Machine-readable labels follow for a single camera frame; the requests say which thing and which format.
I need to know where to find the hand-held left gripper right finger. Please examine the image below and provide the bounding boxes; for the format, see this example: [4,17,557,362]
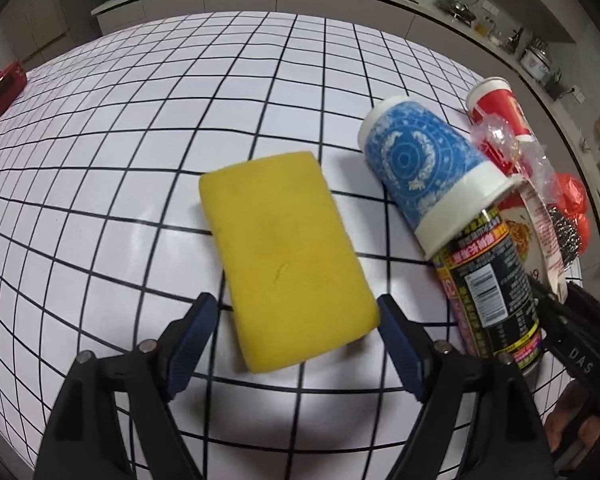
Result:
[377,294,556,480]

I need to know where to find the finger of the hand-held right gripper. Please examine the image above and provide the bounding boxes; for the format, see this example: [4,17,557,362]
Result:
[529,277,572,346]
[566,282,600,338]

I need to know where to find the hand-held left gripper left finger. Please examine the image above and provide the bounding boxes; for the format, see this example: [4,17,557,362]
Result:
[34,292,218,480]

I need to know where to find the black yellow label can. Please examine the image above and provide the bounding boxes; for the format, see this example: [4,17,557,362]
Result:
[432,205,548,373]

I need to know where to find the yellow sponge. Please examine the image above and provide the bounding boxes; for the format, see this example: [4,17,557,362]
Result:
[199,151,381,373]

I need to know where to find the clear plastic bag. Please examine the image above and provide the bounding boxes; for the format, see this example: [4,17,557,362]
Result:
[470,115,563,196]

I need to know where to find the blue patterned paper cup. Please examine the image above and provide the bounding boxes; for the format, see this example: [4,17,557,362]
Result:
[360,100,523,261]

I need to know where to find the red paper cup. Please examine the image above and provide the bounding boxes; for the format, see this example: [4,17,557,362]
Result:
[466,77,536,176]

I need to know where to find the person's right hand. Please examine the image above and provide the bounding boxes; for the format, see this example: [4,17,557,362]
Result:
[545,382,600,461]

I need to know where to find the steel wool scrubber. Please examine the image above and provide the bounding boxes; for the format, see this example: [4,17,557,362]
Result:
[542,202,581,266]

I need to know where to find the instant noodle bowl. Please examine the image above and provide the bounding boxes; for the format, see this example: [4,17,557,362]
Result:
[497,180,566,286]

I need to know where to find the red plastic bag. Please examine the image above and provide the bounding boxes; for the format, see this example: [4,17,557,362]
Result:
[552,172,592,253]

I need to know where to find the black utensil holder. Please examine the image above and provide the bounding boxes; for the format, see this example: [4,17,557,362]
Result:
[544,70,573,102]

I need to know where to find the white rice cooker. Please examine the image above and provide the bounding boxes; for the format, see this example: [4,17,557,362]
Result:
[520,40,553,81]

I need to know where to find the dark glass bottle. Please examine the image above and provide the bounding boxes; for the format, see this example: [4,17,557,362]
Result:
[505,27,526,56]

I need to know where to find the red box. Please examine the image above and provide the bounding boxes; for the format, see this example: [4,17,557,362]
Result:
[0,60,28,128]

